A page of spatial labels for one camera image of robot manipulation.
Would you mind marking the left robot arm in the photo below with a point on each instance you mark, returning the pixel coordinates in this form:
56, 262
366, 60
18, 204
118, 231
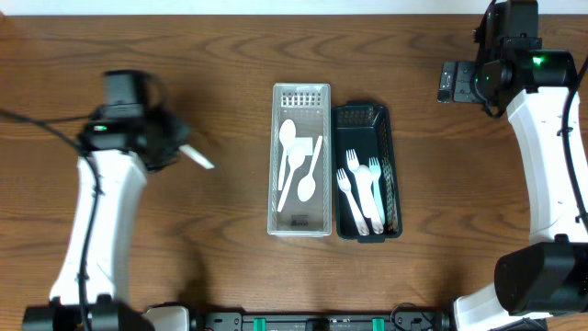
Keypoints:
125, 140

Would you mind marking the clear perforated plastic basket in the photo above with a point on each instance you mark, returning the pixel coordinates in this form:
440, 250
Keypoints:
309, 106

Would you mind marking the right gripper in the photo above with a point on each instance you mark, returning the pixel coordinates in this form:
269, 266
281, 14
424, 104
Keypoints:
457, 82

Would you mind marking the pinkish white plastic spoon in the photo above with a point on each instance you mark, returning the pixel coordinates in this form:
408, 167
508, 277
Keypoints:
367, 201

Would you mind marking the white spoon bowl down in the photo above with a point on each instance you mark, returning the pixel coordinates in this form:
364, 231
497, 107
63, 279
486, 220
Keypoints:
307, 185

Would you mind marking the dark green perforated basket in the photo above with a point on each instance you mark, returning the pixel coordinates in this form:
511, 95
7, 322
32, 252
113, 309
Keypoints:
365, 127

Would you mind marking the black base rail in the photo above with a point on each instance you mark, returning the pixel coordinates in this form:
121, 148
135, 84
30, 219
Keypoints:
177, 316

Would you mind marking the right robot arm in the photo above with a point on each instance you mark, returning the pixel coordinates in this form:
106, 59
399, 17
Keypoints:
513, 76

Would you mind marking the pale green plastic fork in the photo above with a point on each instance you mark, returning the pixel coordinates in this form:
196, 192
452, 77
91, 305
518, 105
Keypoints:
375, 169

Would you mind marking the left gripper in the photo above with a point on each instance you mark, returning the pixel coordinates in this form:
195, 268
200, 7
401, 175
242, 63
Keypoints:
172, 143

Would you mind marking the white plastic fork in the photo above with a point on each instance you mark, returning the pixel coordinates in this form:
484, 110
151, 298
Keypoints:
353, 166
344, 184

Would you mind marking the white spoon lowest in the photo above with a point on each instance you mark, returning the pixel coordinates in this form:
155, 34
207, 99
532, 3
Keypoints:
196, 156

